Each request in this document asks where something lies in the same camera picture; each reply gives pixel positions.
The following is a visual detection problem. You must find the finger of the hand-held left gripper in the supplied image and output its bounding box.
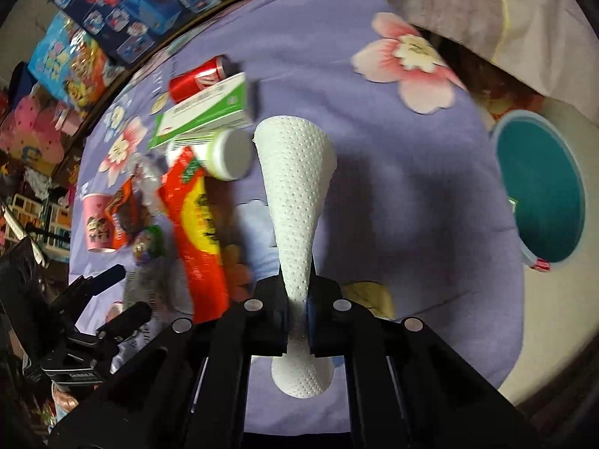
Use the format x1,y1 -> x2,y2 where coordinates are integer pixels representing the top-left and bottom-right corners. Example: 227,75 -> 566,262
96,302 -> 153,343
69,264 -> 127,301

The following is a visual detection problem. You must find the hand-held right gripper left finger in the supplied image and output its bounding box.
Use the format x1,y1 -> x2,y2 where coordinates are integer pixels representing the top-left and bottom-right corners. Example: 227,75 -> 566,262
47,277 -> 291,449

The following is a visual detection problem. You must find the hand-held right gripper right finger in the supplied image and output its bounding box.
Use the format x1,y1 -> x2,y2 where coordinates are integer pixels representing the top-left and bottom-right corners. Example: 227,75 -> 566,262
306,277 -> 539,449

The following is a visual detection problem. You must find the pink printed paper cup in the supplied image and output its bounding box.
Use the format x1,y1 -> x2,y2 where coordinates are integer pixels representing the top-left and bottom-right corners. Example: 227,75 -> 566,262
83,193 -> 115,254

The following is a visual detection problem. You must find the red and yellow snack packet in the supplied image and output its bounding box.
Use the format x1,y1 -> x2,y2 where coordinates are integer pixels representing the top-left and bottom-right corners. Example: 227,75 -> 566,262
159,147 -> 230,326

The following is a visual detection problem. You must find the white bottle with green label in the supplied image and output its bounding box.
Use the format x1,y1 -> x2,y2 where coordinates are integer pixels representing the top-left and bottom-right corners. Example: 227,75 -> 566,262
166,128 -> 253,181

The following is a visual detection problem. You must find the green and white carton box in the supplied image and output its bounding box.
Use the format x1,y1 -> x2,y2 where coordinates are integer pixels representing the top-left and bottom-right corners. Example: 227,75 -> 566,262
149,72 -> 256,153

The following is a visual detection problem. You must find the red soda can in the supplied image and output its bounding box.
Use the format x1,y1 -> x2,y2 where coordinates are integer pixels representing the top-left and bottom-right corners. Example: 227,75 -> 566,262
168,55 -> 237,104

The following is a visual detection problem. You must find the teal round bin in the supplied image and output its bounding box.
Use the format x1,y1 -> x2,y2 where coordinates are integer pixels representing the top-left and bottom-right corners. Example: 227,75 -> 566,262
489,110 -> 587,272

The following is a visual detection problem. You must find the green and purple jelly cup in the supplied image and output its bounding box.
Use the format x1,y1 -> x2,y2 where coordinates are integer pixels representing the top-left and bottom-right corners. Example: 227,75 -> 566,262
132,225 -> 165,263

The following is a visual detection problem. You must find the orange snack wrapper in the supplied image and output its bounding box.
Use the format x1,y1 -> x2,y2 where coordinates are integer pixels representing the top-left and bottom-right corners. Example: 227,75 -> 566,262
104,178 -> 153,250

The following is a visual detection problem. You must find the white plastic toy set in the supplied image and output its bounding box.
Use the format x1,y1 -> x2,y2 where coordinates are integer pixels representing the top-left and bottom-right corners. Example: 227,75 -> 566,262
9,192 -> 73,256

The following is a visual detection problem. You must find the purple floral bedsheet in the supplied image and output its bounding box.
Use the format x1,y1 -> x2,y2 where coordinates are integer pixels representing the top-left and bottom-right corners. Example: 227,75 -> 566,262
70,0 -> 525,436

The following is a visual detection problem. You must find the pink flower toy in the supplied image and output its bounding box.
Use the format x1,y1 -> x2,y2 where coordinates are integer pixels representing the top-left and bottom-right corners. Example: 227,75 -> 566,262
0,94 -> 66,174

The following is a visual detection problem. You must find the light blue toy package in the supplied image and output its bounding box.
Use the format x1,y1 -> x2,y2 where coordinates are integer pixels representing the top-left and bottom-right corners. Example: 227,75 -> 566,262
27,12 -> 127,117

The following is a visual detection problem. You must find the dark blue toy box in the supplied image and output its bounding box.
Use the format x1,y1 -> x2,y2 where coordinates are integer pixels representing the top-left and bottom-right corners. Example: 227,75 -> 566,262
49,0 -> 223,64

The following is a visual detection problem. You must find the grey blanket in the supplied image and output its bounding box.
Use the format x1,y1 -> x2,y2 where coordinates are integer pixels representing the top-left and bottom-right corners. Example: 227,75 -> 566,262
337,0 -> 599,127

